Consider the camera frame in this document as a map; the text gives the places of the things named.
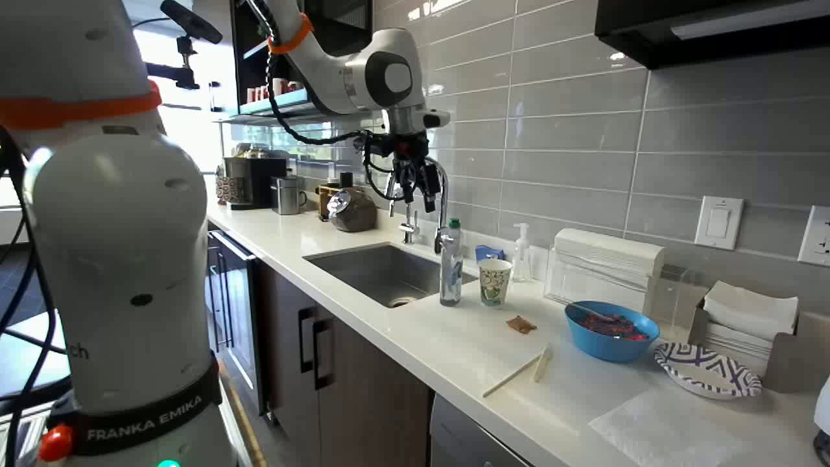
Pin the patterned paper plate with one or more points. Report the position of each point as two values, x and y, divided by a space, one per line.
704 372

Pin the white soap dispenser bottle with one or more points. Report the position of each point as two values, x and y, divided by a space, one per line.
522 267

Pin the blue bowl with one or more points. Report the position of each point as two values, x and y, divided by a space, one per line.
609 330

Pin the chrome faucet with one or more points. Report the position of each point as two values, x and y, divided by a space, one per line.
411 229

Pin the white wall outlet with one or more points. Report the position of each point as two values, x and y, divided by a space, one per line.
815 241

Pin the black dishwasher front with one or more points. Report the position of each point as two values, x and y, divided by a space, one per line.
230 311

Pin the black coffee machine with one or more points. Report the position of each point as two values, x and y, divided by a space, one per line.
249 179

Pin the white paper sheet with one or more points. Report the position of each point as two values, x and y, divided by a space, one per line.
665 429

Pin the small brown snack piece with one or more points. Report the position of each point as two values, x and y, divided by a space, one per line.
522 325

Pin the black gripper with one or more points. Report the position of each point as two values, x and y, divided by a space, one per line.
407 166

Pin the blue sponge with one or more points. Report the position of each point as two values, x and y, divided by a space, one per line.
489 253

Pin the white light switch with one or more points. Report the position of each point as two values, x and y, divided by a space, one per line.
719 220

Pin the black range hood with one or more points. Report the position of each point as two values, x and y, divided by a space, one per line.
682 31

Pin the patterned paper cup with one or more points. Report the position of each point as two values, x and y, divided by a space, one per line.
492 281

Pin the stainless steel sink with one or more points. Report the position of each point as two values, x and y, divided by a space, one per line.
383 273

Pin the brown bag on counter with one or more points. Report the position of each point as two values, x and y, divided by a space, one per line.
348 208

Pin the white paper towel dispenser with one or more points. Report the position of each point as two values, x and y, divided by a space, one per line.
590 266

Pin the white appliance at edge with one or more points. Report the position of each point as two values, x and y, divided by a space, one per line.
821 438

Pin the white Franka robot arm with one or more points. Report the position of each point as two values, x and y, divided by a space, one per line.
116 220

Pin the dark wood cabinet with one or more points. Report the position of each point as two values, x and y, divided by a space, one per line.
336 395

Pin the white cutting board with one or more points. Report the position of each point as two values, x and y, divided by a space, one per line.
468 343

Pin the steel canister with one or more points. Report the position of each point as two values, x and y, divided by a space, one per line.
288 194

